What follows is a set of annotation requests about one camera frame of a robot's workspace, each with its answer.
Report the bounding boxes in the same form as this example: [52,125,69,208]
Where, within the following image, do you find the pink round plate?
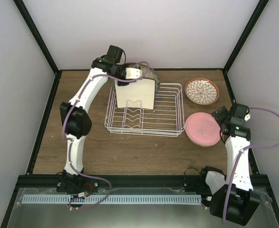
[185,112,221,144]

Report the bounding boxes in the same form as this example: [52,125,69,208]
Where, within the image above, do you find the cream square plate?
[115,78,155,110]

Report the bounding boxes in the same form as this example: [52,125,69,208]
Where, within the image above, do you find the floral plate with orange rim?
[184,78,220,105]

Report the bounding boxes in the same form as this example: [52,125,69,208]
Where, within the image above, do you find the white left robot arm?
[59,45,129,192]

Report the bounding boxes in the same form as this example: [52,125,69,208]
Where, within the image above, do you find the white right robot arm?
[198,103,260,226]

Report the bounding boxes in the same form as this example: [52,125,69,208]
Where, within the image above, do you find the dark speckled round plate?
[110,63,160,93]

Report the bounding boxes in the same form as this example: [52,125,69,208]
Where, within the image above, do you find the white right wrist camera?
[244,114,250,121]

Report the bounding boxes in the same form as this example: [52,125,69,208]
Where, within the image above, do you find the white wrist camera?
[125,67,142,80]
[244,114,250,121]

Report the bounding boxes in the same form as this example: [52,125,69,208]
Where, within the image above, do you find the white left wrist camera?
[125,67,142,80]

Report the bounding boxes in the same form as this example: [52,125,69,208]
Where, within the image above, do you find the white wire dish rack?
[105,83,184,137]

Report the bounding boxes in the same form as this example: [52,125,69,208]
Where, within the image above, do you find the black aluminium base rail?
[18,173,268,193]

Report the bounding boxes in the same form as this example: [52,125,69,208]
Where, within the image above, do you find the black left frame post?
[13,0,59,75]

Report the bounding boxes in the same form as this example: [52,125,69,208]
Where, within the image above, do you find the black frame post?
[223,0,269,74]
[13,0,59,75]

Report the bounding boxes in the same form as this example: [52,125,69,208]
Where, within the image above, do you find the black right frame post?
[223,0,269,74]

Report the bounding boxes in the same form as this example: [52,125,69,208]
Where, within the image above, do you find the white slotted cable duct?
[21,194,202,205]

